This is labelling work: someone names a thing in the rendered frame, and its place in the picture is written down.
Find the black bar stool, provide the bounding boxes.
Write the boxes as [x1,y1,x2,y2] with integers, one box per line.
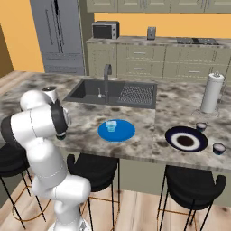
[66,152,122,231]
[0,142,48,230]
[156,164,227,231]

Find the grey toaster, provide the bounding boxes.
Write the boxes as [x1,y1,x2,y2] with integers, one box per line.
[146,26,157,41]

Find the light blue yogurt container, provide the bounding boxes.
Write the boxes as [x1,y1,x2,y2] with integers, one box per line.
[105,119,118,134]

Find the grey sink draining mat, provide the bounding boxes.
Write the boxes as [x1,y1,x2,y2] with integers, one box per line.
[117,83,155,106]

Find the dark grey sink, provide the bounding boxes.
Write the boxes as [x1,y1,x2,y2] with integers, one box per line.
[62,78,158,110]

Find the black hob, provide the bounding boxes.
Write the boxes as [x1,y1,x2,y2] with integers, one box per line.
[175,37,221,46]

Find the beige base cupboards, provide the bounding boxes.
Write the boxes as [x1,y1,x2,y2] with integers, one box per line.
[86,41,231,85]

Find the beige wall cupboards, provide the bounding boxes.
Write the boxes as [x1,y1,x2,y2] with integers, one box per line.
[86,0,231,14]

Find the grey fridge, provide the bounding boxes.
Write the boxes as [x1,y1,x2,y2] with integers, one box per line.
[29,0,88,76]

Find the dark blue white-ringed plate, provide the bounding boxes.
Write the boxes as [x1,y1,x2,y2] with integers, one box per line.
[164,125,209,153]

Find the black microwave oven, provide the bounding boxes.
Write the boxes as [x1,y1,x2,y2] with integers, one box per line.
[91,20,121,41]

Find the dark grey tap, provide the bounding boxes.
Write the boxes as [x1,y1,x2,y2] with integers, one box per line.
[103,63,114,105]

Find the wire paper towel stand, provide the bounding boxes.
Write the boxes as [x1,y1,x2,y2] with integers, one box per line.
[191,70,228,119]

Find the dark blue yogurt container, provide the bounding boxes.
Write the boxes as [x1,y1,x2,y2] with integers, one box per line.
[212,142,226,156]
[195,121,208,134]

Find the white paper towel roll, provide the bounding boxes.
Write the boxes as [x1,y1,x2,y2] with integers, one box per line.
[199,71,226,115]

